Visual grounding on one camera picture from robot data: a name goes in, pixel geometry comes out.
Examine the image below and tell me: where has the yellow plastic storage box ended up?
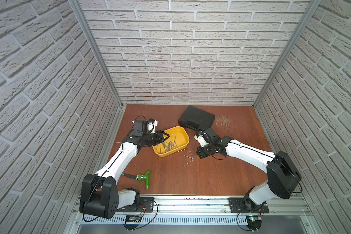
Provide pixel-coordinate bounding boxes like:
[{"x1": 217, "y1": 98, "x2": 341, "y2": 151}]
[{"x1": 152, "y1": 126, "x2": 190, "y2": 158}]

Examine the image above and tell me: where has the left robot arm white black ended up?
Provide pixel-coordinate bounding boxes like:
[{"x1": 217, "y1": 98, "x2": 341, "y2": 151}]
[{"x1": 80, "y1": 119, "x2": 170, "y2": 219}]

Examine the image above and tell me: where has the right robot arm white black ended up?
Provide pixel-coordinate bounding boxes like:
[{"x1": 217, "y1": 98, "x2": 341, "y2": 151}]
[{"x1": 195, "y1": 128, "x2": 301, "y2": 210}]

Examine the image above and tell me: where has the black plastic tool case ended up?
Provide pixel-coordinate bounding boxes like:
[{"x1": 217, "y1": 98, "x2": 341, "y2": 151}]
[{"x1": 178, "y1": 106, "x2": 215, "y2": 131}]

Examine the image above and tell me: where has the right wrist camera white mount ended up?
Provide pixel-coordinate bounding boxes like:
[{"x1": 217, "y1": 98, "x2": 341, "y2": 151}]
[{"x1": 194, "y1": 131, "x2": 208, "y2": 147}]

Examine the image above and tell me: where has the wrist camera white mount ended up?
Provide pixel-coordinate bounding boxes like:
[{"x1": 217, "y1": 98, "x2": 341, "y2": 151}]
[
  {"x1": 194, "y1": 131, "x2": 208, "y2": 147},
  {"x1": 147, "y1": 119, "x2": 158, "y2": 134}
]

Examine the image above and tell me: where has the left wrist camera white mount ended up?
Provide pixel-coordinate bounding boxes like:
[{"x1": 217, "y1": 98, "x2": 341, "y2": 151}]
[{"x1": 147, "y1": 119, "x2": 158, "y2": 134}]

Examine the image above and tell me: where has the left aluminium corner post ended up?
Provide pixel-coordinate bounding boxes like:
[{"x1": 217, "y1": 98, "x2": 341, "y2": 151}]
[{"x1": 68, "y1": 0, "x2": 124, "y2": 108}]

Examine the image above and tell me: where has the aluminium corner post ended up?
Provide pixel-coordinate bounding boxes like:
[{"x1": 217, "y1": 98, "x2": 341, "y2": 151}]
[
  {"x1": 68, "y1": 0, "x2": 124, "y2": 108},
  {"x1": 253, "y1": 0, "x2": 322, "y2": 109}
]

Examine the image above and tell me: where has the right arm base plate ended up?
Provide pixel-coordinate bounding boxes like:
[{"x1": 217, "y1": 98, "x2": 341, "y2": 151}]
[{"x1": 228, "y1": 197, "x2": 269, "y2": 214}]

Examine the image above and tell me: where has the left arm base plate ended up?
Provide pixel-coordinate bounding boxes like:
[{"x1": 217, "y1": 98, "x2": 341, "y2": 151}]
[{"x1": 116, "y1": 197, "x2": 155, "y2": 213}]

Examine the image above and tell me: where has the aluminium front rail frame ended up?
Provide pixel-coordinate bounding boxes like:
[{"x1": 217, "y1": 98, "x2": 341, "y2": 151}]
[{"x1": 65, "y1": 195, "x2": 321, "y2": 234}]

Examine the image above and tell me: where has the left controller board with cable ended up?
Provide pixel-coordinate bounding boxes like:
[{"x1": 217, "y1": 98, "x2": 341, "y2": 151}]
[{"x1": 123, "y1": 215, "x2": 142, "y2": 231}]

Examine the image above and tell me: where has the controller board with cable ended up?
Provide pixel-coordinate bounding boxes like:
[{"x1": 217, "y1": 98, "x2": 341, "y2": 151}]
[
  {"x1": 246, "y1": 216, "x2": 262, "y2": 232},
  {"x1": 123, "y1": 215, "x2": 142, "y2": 231}
]

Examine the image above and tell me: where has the right controller board with cable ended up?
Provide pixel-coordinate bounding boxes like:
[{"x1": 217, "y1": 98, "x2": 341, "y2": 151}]
[{"x1": 246, "y1": 216, "x2": 262, "y2": 232}]

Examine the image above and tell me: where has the right aluminium corner post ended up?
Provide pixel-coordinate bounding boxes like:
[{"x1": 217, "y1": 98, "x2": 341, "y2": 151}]
[{"x1": 253, "y1": 0, "x2": 322, "y2": 109}]

